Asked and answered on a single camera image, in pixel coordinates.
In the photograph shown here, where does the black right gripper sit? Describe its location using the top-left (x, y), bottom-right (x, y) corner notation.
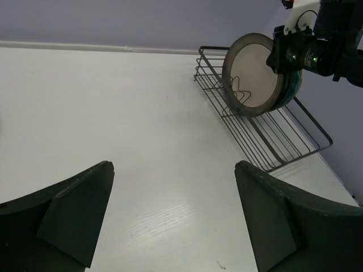
top-left (266, 25), bottom-right (340, 76)

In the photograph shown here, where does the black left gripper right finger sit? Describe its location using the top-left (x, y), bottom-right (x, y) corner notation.
top-left (235, 161), bottom-right (362, 271)

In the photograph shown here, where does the brown rimmed cream plate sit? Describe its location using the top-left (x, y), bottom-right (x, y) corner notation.
top-left (222, 33), bottom-right (290, 117)

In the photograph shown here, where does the black wire dish rack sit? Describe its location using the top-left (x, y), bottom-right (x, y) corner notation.
top-left (194, 46), bottom-right (333, 172)

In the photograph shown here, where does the teal scalloped embossed plate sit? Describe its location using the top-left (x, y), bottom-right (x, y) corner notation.
top-left (269, 70), bottom-right (303, 112)

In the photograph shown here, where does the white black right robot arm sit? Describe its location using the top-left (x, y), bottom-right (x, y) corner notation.
top-left (266, 1), bottom-right (362, 87)

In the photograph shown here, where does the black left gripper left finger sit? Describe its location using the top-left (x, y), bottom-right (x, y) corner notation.
top-left (1, 161), bottom-right (115, 271)

